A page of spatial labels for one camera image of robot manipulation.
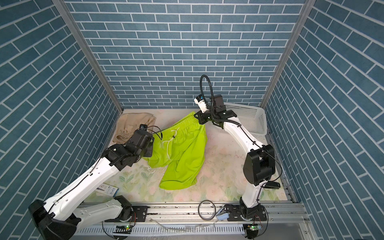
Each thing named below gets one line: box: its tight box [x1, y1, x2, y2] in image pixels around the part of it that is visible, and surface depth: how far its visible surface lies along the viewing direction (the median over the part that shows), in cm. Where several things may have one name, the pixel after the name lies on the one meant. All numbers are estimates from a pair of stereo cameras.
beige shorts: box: [112, 112, 157, 144], surface depth 110 cm
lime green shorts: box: [143, 112, 208, 190], surface depth 86 cm
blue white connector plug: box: [216, 212, 230, 220], surface depth 73 cm
